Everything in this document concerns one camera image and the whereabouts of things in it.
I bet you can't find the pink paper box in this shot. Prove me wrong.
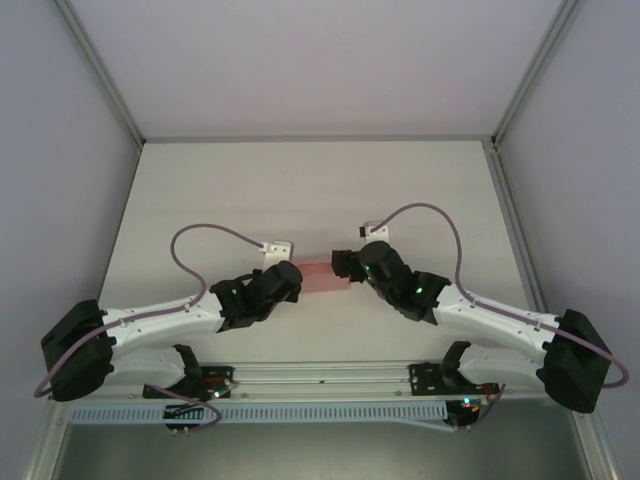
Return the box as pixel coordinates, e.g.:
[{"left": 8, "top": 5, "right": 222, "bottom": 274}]
[{"left": 291, "top": 253, "right": 354, "bottom": 294}]

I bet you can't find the black electronics module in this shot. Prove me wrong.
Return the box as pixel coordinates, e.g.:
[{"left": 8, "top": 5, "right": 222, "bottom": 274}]
[
  {"left": 162, "top": 405, "right": 201, "bottom": 437},
  {"left": 446, "top": 398, "right": 483, "bottom": 433}
]

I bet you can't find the grey metal panel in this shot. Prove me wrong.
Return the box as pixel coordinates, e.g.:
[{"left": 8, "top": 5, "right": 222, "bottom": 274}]
[{"left": 49, "top": 423, "right": 592, "bottom": 480}]

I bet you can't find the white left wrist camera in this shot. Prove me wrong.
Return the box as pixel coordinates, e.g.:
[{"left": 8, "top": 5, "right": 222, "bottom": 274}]
[{"left": 260, "top": 240, "right": 293, "bottom": 269}]

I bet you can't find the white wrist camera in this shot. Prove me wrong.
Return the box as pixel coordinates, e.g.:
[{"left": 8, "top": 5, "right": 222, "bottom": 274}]
[
  {"left": 260, "top": 240, "right": 293, "bottom": 269},
  {"left": 357, "top": 219, "right": 390, "bottom": 245}
]

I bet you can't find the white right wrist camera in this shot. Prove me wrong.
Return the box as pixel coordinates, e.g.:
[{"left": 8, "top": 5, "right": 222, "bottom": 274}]
[{"left": 357, "top": 219, "right": 390, "bottom": 245}]

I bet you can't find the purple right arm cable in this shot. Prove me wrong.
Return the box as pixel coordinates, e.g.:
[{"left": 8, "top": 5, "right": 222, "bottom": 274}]
[{"left": 369, "top": 201, "right": 630, "bottom": 431}]

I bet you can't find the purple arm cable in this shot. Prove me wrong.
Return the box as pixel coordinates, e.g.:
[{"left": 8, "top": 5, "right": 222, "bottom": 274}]
[
  {"left": 33, "top": 223, "right": 266, "bottom": 432},
  {"left": 369, "top": 201, "right": 630, "bottom": 431}
]

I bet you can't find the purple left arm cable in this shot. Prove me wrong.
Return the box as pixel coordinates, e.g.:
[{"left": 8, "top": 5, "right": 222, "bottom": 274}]
[{"left": 33, "top": 223, "right": 266, "bottom": 432}]

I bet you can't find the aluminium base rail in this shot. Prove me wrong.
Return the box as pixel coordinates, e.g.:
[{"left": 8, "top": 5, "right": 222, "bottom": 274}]
[{"left": 49, "top": 353, "right": 587, "bottom": 402}]

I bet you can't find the aluminium frame crossbar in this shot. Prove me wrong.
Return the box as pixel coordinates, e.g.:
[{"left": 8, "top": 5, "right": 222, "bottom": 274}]
[{"left": 141, "top": 133, "right": 497, "bottom": 147}]

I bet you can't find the white slotted cable duct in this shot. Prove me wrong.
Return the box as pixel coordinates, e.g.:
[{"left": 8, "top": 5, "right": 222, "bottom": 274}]
[{"left": 68, "top": 402, "right": 450, "bottom": 427}]

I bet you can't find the aluminium side rail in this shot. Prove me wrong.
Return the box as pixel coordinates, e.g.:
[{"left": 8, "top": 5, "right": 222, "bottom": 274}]
[{"left": 481, "top": 139, "right": 560, "bottom": 321}]

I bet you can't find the aluminium frame post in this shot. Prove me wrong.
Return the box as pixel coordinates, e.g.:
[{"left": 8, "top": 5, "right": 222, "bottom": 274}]
[
  {"left": 54, "top": 0, "right": 146, "bottom": 147},
  {"left": 490, "top": 0, "right": 584, "bottom": 147}
]

